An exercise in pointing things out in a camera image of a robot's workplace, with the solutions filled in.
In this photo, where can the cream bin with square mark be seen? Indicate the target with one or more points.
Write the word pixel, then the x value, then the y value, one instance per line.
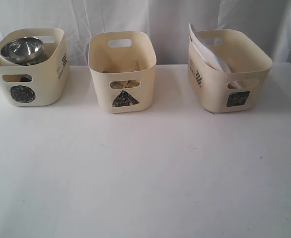
pixel 239 90

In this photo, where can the white square plate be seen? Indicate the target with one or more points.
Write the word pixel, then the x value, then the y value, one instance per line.
pixel 210 58

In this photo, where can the cream bin with circle mark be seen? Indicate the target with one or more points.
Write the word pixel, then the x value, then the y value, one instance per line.
pixel 40 84

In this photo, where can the steel bowl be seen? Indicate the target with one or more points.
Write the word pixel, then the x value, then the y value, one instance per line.
pixel 22 49

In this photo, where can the white ceramic bowl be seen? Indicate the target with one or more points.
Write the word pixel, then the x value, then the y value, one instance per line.
pixel 6 60

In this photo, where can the wooden chopstick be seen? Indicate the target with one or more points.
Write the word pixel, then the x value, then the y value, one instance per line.
pixel 136 67
pixel 120 84

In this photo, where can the cream bin with triangle mark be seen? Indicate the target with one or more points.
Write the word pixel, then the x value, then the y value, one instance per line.
pixel 122 66

